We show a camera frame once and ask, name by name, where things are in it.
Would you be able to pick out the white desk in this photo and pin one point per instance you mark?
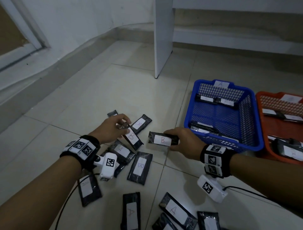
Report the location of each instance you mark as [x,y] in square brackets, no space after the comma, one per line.
[163,35]

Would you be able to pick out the person's left forearm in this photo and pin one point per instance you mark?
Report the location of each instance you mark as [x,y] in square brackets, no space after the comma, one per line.
[40,192]

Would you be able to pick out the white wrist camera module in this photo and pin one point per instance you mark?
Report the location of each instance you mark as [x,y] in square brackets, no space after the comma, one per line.
[109,165]
[210,188]

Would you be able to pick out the blue plastic basket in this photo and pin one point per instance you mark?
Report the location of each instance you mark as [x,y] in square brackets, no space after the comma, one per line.
[220,116]

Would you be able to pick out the person's right hand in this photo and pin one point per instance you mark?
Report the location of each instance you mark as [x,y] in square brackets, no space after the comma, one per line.
[189,144]

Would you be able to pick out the person's right forearm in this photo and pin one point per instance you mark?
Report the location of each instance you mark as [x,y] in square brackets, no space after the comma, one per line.
[267,180]

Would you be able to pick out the person's left hand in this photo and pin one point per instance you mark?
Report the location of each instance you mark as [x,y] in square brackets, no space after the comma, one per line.
[109,130]

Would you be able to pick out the door with white frame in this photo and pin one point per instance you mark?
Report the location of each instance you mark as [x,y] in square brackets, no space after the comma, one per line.
[14,30]

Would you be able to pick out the orange plastic basket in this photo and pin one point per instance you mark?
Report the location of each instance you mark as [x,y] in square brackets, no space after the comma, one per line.
[267,128]

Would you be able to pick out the pile of black labelled packets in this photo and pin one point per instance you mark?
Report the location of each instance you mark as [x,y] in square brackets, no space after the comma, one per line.
[139,168]

